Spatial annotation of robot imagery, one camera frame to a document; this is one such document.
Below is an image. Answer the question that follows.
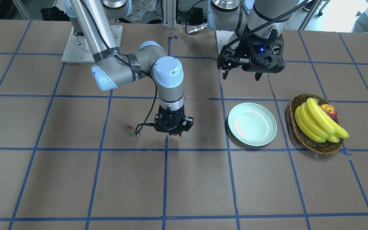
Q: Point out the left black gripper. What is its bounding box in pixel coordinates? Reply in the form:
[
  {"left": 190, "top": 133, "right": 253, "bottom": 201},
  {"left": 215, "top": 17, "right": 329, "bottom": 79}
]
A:
[{"left": 217, "top": 32, "right": 285, "bottom": 81}]

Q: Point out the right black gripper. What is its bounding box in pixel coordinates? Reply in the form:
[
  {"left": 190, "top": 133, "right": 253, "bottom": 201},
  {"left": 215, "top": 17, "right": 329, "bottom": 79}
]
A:
[{"left": 154, "top": 106, "right": 194, "bottom": 136}]

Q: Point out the red strawberry with leaves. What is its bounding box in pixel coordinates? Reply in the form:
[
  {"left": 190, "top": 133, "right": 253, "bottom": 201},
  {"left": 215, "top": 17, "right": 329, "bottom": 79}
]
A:
[{"left": 125, "top": 126, "right": 135, "bottom": 135}]

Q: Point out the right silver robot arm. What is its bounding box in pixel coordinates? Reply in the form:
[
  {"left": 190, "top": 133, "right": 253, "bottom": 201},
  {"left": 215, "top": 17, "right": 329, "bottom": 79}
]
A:
[{"left": 65, "top": 0, "right": 193, "bottom": 136}]

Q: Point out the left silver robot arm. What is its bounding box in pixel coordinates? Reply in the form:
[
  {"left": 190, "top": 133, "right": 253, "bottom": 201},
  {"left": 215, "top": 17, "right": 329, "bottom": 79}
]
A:
[{"left": 207, "top": 0, "right": 306, "bottom": 80}]

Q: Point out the light green plate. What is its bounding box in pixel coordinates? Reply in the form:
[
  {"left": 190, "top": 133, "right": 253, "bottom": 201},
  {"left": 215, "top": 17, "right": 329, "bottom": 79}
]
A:
[{"left": 227, "top": 103, "right": 277, "bottom": 147}]

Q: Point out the yellow banana bunch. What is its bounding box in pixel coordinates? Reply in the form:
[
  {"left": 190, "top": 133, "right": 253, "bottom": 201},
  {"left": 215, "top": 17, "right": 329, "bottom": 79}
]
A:
[{"left": 295, "top": 98, "right": 349, "bottom": 143}]

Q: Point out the red apple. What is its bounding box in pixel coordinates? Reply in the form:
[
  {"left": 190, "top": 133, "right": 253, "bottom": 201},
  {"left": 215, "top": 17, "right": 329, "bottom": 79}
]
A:
[{"left": 320, "top": 104, "right": 337, "bottom": 120}]

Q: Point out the wicker fruit basket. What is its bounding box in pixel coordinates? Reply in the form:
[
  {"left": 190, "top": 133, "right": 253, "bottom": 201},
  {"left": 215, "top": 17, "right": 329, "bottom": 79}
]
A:
[{"left": 285, "top": 93, "right": 343, "bottom": 154}]

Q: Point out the aluminium frame post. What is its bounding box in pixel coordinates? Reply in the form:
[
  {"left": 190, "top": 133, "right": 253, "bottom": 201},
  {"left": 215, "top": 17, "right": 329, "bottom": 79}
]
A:
[{"left": 161, "top": 0, "right": 177, "bottom": 30}]

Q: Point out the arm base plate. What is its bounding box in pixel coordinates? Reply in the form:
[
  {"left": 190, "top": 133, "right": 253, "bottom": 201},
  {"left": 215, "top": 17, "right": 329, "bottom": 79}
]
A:
[{"left": 62, "top": 25, "right": 123, "bottom": 64}]

